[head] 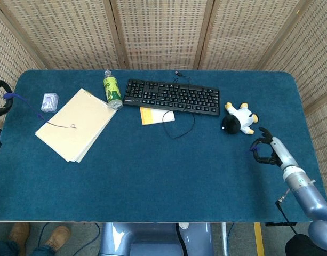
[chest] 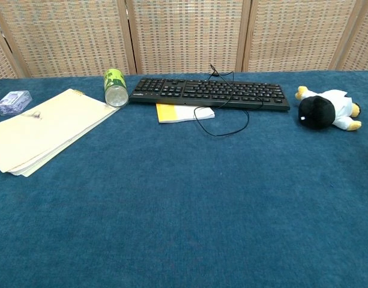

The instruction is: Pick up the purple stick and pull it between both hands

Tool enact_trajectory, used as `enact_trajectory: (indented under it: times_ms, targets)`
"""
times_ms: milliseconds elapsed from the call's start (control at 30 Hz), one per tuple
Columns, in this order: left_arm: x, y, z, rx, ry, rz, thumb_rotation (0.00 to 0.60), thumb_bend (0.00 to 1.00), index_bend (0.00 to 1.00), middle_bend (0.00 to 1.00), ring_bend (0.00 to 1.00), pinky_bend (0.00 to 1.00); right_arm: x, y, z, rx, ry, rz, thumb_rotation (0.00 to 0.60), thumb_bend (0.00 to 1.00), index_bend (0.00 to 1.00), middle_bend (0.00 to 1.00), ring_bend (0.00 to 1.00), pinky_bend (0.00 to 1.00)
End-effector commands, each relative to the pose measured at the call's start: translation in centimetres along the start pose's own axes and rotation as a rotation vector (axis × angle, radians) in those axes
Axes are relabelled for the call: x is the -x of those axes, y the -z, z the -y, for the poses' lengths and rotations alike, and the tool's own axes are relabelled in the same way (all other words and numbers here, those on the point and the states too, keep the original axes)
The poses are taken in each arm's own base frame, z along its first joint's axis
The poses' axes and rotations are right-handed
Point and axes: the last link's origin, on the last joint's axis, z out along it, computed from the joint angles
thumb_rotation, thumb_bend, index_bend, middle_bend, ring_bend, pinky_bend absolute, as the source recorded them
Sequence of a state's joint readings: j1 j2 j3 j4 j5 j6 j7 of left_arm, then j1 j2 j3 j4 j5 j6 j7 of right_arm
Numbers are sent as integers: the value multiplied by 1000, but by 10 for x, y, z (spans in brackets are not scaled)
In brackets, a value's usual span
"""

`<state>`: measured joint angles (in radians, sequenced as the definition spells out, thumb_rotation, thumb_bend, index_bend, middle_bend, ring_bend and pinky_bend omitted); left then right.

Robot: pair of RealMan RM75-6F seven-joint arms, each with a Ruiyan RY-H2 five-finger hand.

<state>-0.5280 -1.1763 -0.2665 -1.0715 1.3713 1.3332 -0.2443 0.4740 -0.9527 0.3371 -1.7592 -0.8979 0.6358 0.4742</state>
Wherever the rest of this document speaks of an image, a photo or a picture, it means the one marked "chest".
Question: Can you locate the clear box of purple cards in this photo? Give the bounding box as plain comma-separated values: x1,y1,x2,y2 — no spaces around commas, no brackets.
0,90,33,116

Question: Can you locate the black computer keyboard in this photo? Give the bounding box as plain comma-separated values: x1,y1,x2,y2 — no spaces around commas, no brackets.
128,77,291,112

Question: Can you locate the black head white coat plush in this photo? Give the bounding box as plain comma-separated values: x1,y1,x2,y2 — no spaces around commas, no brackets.
294,85,363,132

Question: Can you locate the yellow and white booklet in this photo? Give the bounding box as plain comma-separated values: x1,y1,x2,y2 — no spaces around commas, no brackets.
155,103,216,124

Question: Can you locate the blue table cloth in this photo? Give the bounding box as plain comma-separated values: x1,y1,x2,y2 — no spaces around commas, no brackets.
0,70,368,288

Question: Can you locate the green label plastic bottle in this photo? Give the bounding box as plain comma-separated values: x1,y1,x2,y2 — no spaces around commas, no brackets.
103,68,130,108

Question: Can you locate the woven wooden folding screen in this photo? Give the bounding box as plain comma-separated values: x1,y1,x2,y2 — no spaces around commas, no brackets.
0,0,368,80

